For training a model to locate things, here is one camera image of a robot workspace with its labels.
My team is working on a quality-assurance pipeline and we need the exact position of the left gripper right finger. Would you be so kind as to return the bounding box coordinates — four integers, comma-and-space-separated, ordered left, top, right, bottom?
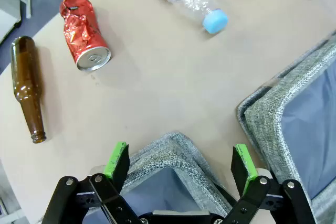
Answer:
223, 144, 317, 224

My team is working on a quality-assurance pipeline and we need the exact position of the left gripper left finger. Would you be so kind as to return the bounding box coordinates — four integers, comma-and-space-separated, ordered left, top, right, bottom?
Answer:
41, 142, 144, 224

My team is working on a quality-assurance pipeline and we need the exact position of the brown glass bottle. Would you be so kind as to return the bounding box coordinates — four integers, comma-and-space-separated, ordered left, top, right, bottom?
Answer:
10, 36, 48, 144

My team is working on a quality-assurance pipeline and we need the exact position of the crushed red soda can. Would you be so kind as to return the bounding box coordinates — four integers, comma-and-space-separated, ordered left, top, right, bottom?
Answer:
59, 0, 112, 72

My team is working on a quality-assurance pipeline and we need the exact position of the grey fabric basket bottle label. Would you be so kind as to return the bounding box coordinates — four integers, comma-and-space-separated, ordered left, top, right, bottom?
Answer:
81, 131, 238, 224

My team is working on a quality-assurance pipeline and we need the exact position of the grey fabric basket plastic label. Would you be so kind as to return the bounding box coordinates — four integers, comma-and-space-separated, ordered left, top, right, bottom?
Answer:
237, 31, 336, 224

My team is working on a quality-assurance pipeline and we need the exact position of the white cabinet on casters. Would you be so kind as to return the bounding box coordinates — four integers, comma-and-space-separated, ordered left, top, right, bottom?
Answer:
0, 8, 22, 44

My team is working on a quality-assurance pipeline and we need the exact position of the white desk with metal legs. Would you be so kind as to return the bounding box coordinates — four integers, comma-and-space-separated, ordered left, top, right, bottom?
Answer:
0, 0, 32, 19

